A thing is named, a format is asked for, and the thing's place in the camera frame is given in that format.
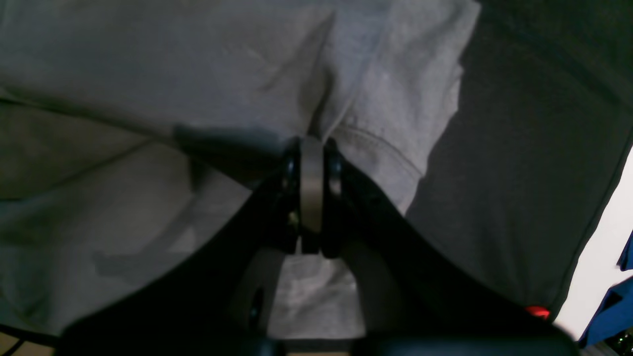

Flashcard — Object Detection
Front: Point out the black table cloth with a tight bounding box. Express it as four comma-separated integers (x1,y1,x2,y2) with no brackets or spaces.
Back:
407,0,633,320

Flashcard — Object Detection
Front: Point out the blue stand base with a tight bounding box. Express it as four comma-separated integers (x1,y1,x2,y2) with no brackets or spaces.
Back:
579,232,633,347

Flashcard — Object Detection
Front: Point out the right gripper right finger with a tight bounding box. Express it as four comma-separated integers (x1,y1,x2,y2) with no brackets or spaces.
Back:
320,139,579,356

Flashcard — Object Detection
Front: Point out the grey T-shirt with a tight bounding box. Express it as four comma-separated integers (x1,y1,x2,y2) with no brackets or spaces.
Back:
0,0,481,335

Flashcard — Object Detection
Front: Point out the red black clamp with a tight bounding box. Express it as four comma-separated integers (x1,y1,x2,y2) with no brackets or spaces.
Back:
525,306,551,320

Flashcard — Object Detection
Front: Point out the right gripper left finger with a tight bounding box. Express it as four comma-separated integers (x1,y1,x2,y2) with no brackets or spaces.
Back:
57,139,300,356

